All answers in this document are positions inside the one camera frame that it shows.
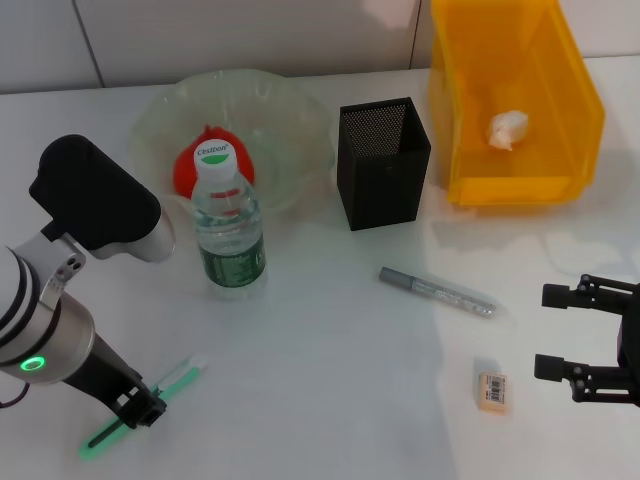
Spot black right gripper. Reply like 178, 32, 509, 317
533, 273, 640, 406

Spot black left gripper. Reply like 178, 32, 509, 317
62, 333, 169, 431

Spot clear green-label water bottle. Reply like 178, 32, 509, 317
191, 140, 267, 301

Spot white paper ball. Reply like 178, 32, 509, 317
483, 109, 531, 151

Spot orange toy fruit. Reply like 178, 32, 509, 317
173, 124, 256, 199

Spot beige eraser with barcode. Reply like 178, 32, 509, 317
473, 370, 515, 414

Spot silver marker pen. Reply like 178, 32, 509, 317
378, 266, 497, 321

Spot black mesh pen holder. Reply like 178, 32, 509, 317
337, 96, 432, 232

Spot green glass fruit plate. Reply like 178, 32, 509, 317
129, 69, 335, 216

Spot yellow plastic bin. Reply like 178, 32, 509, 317
427, 0, 607, 206

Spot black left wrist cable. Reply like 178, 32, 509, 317
0, 383, 29, 410

